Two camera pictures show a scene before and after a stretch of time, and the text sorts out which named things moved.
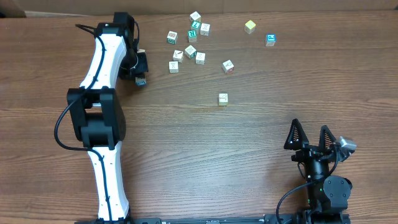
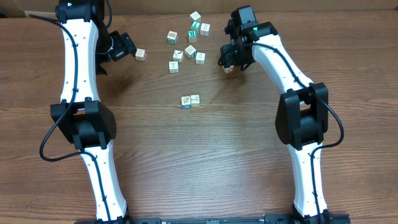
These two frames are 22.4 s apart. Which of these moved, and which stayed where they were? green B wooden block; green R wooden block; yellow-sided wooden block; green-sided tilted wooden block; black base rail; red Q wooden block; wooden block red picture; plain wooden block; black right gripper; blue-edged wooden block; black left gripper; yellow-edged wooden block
Moved: blue-edged wooden block; yellow-edged wooden block; black left gripper; black right gripper
Stayed: green R wooden block; black base rail; green-sided tilted wooden block; plain wooden block; wooden block red picture; red Q wooden block; green B wooden block; yellow-sided wooden block
